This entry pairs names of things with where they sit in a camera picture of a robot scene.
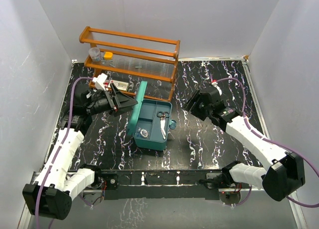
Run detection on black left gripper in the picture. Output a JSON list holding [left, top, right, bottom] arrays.
[[86, 84, 138, 117]]

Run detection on black small scissors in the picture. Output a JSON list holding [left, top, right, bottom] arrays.
[[157, 111, 169, 120]]

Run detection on teal medicine kit box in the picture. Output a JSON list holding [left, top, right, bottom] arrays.
[[127, 81, 177, 151]]

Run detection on clear tape roll bag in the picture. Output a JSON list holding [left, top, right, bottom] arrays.
[[137, 128, 149, 139]]

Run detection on dark blue divided tray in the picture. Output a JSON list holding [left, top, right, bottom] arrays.
[[133, 99, 172, 144]]

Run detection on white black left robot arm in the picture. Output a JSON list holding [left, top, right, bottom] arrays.
[[22, 84, 138, 220]]

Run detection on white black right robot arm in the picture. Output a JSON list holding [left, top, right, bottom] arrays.
[[183, 87, 305, 202]]

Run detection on orange wooden shelf rack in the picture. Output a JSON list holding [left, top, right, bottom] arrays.
[[79, 26, 180, 101]]

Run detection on yellow capped small jar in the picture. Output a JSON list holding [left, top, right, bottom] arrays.
[[103, 51, 113, 62]]

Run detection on clear plastic cup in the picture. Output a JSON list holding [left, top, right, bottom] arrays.
[[88, 47, 102, 62]]

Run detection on black metal base bar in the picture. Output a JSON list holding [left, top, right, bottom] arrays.
[[79, 164, 247, 202]]

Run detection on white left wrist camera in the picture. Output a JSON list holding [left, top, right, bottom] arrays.
[[92, 73, 108, 91]]

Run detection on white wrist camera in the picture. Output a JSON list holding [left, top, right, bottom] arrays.
[[92, 73, 108, 91], [211, 80, 222, 96]]

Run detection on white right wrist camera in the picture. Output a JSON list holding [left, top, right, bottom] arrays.
[[211, 80, 222, 96]]

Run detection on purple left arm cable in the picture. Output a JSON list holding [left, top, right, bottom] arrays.
[[34, 77, 95, 229]]

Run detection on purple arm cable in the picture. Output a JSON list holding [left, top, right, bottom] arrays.
[[34, 77, 95, 229], [214, 77, 319, 208]]

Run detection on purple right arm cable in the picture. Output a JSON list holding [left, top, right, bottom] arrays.
[[214, 77, 319, 208]]

